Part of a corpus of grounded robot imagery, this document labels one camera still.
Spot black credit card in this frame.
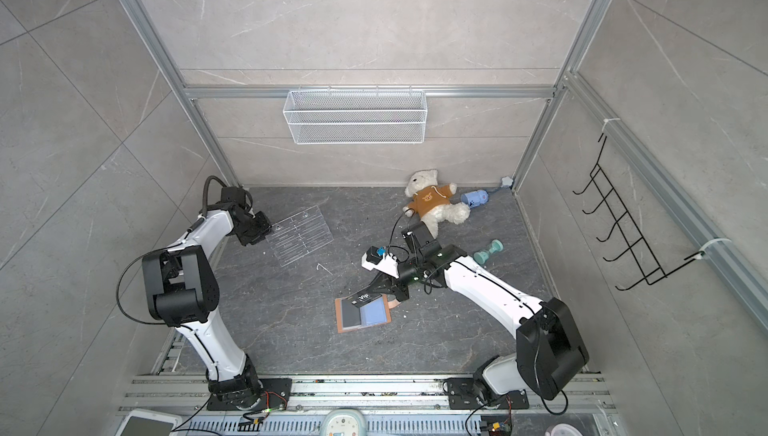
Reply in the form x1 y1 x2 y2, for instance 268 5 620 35
350 292 375 308

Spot clear plastic card sleeves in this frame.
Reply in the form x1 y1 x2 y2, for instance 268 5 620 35
340 296 391 331

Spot clear acrylic tiered holder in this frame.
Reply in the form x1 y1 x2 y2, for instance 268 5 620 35
267 205 333 267

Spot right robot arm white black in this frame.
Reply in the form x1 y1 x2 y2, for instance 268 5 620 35
351 223 589 408

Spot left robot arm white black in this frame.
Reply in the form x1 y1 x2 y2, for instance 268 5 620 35
142 185 271 409

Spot white teddy bear brown shirt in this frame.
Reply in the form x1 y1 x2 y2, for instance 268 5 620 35
402 169 470 238

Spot blue cat-shaped toy device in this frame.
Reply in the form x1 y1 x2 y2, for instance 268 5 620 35
460 189 489 209

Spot white round timer device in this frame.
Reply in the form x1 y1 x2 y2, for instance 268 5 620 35
319 408 367 436

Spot white tablet device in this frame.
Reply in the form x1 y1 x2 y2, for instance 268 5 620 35
115 409 182 436

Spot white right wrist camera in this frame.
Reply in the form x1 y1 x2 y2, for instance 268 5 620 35
361 246 400 279

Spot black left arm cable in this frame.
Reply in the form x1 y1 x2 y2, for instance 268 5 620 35
200 174 230 218

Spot aluminium rail front frame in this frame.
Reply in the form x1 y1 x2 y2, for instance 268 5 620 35
118 373 626 435

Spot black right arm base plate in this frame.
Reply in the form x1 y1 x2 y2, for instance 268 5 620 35
443 377 530 410

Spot white wire mesh basket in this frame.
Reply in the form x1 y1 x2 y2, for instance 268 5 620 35
283 88 428 144

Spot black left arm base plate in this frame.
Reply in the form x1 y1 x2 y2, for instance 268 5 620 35
206 378 293 412

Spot black wire hook rack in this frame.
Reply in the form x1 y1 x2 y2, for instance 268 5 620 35
572 133 706 292

